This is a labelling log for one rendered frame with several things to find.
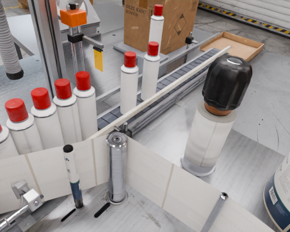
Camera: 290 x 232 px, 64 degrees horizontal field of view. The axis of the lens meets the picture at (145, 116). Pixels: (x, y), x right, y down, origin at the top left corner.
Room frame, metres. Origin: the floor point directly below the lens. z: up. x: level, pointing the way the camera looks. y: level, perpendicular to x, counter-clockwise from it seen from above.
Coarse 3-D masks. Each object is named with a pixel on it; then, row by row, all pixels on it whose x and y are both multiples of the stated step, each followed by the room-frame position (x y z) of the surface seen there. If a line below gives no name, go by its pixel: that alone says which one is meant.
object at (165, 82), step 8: (216, 48) 1.19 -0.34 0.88; (200, 56) 1.07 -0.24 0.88; (208, 56) 1.08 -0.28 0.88; (192, 64) 0.97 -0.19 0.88; (208, 64) 0.99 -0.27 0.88; (176, 72) 0.88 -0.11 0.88; (184, 72) 0.89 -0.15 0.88; (200, 72) 0.91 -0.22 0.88; (168, 80) 0.81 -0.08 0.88; (160, 88) 0.75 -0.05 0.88; (176, 88) 0.76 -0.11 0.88; (136, 104) 0.63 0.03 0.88; (152, 104) 0.64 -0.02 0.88; (112, 112) 0.57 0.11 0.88; (144, 112) 0.59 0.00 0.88; (104, 120) 0.53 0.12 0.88; (112, 120) 0.54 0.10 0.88; (128, 120) 0.54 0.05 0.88
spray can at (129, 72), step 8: (128, 56) 0.57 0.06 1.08; (128, 64) 0.57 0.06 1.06; (128, 72) 0.56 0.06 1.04; (136, 72) 0.57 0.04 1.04; (128, 80) 0.56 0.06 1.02; (136, 80) 0.57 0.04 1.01; (128, 88) 0.56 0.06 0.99; (136, 88) 0.58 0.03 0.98; (120, 96) 0.58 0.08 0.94; (128, 96) 0.56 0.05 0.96; (136, 96) 0.58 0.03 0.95; (120, 104) 0.58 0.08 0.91; (128, 104) 0.56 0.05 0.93; (120, 112) 0.57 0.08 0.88
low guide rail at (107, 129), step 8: (216, 56) 1.02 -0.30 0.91; (200, 64) 0.91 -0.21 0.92; (192, 72) 0.84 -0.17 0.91; (176, 80) 0.76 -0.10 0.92; (184, 80) 0.79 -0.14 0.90; (168, 88) 0.70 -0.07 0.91; (152, 96) 0.64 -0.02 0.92; (160, 96) 0.66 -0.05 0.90; (144, 104) 0.59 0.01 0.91; (128, 112) 0.54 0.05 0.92; (136, 112) 0.56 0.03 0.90; (120, 120) 0.50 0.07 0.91; (104, 128) 0.46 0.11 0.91; (112, 128) 0.47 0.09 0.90; (96, 136) 0.43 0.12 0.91
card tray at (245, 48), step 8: (224, 32) 1.50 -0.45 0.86; (216, 40) 1.43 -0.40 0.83; (224, 40) 1.45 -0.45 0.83; (232, 40) 1.46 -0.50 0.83; (240, 40) 1.44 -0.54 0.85; (248, 40) 1.41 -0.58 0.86; (200, 48) 1.27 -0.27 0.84; (208, 48) 1.29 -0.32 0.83; (224, 48) 1.32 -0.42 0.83; (232, 48) 1.33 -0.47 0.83; (240, 48) 1.34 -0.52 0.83; (248, 48) 1.35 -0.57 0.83; (256, 48) 1.37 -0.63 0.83; (240, 56) 1.23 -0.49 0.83; (248, 56) 1.24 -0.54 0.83
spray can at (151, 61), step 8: (152, 48) 0.66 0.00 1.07; (144, 56) 0.67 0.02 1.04; (152, 56) 0.66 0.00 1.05; (144, 64) 0.66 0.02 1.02; (152, 64) 0.65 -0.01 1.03; (144, 72) 0.66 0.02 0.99; (152, 72) 0.65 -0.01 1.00; (144, 80) 0.65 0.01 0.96; (152, 80) 0.65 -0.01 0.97; (144, 88) 0.65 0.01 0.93; (152, 88) 0.65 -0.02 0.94; (144, 96) 0.65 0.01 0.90
